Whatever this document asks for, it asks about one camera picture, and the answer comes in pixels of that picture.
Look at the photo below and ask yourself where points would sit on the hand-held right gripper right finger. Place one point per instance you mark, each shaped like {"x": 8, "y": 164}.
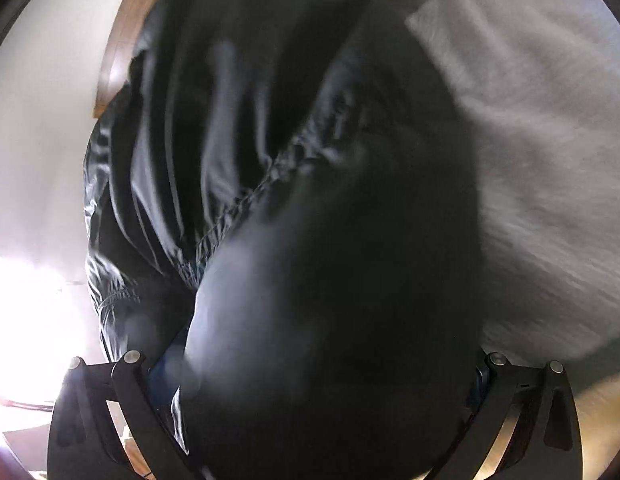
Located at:
{"x": 482, "y": 390}

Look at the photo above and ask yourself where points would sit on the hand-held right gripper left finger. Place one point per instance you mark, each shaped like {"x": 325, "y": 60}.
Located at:
{"x": 162, "y": 382}

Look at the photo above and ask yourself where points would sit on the black puffer jacket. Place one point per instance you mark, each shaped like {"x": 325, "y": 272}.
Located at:
{"x": 315, "y": 310}

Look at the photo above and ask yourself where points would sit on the wooden headboard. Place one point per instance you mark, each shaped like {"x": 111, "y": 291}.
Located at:
{"x": 117, "y": 50}

